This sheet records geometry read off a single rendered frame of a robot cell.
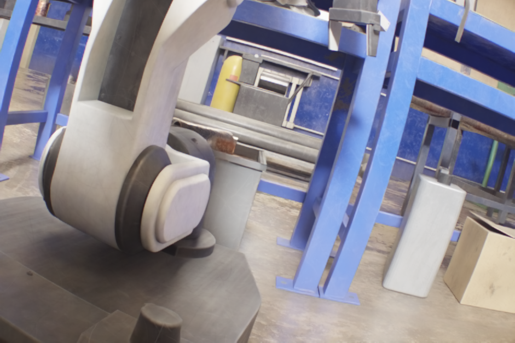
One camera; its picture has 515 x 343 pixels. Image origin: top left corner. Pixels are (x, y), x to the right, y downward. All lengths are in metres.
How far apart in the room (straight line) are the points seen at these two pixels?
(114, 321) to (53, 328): 0.06
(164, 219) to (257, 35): 1.26
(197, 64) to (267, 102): 1.48
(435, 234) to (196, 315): 1.07
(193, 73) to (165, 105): 5.61
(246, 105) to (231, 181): 3.61
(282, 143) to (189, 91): 2.98
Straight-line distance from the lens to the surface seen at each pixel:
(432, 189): 1.58
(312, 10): 1.50
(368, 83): 1.32
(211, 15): 0.63
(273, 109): 5.02
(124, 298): 0.64
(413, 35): 1.36
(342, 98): 1.79
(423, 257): 1.61
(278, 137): 3.48
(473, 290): 1.72
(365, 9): 1.00
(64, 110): 3.47
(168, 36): 0.59
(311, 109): 6.64
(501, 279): 1.75
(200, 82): 6.26
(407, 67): 1.35
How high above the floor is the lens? 0.44
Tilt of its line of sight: 4 degrees down
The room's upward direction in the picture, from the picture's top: 16 degrees clockwise
